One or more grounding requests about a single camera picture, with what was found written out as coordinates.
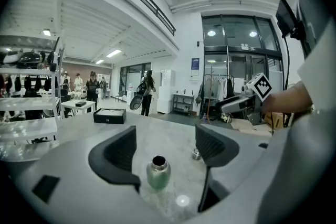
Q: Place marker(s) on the steel flask cap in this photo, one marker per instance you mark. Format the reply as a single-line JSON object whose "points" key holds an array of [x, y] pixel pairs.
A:
{"points": [[195, 155]]}

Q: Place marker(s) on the roll-up banner stand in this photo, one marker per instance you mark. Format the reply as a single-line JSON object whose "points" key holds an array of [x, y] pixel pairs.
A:
{"points": [[104, 86]]}

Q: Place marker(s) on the green steel flask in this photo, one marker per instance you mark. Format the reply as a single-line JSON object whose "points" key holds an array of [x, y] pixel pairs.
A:
{"points": [[158, 178]]}

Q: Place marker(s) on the white cabinet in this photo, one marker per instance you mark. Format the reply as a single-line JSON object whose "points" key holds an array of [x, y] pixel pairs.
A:
{"points": [[164, 99]]}

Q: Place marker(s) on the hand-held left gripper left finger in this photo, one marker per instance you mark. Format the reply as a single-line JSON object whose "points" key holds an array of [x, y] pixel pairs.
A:
{"points": [[113, 162]]}

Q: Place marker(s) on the black round bag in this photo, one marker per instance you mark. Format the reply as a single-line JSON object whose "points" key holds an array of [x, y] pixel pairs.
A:
{"points": [[136, 105]]}

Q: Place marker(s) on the grey metal shelf unit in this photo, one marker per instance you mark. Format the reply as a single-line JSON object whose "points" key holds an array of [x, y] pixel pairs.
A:
{"points": [[183, 95]]}

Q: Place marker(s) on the long ceiling tube light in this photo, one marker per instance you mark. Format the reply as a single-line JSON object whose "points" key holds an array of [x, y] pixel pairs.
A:
{"points": [[114, 53], [99, 61]]}

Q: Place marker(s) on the person's grey shirt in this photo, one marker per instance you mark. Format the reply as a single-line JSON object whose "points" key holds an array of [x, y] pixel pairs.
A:
{"points": [[312, 5]]}

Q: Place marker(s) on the white red carton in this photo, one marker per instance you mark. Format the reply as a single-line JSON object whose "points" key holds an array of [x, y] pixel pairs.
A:
{"points": [[130, 91]]}

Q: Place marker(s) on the dark hanging bag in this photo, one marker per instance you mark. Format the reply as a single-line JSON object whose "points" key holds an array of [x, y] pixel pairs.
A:
{"points": [[198, 99]]}

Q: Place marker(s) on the clothes rack with garments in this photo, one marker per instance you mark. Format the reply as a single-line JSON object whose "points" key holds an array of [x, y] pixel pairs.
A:
{"points": [[223, 86]]}

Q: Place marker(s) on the brown cardboard box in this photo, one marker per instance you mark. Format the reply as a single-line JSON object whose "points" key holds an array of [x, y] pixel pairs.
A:
{"points": [[275, 119]]}

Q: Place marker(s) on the person's right forearm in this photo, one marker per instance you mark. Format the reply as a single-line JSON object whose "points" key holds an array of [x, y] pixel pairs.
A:
{"points": [[286, 98]]}

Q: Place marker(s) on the blue wall poster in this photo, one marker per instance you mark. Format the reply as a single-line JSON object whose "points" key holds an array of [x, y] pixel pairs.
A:
{"points": [[195, 64]]}

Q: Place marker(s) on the small white table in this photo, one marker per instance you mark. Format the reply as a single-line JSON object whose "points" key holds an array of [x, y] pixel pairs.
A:
{"points": [[68, 105]]}

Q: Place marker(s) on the black flat box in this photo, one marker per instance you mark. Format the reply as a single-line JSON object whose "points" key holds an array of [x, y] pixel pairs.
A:
{"points": [[109, 117]]}

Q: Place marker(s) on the small black case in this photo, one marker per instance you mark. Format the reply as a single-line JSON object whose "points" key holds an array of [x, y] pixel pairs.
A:
{"points": [[80, 104]]}

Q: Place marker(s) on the white shelf rack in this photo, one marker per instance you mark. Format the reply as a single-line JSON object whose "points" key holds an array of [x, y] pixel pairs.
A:
{"points": [[26, 106]]}

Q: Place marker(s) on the black chair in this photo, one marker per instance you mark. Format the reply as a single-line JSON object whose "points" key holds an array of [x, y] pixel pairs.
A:
{"points": [[119, 95]]}

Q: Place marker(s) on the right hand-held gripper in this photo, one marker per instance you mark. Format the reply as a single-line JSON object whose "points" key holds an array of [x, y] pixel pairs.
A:
{"points": [[261, 86]]}

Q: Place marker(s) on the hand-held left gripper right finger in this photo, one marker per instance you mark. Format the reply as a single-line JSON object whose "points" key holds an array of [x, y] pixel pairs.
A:
{"points": [[218, 149]]}

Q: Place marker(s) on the large beige floor mat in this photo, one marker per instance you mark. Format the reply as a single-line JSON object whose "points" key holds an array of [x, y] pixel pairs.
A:
{"points": [[249, 128]]}

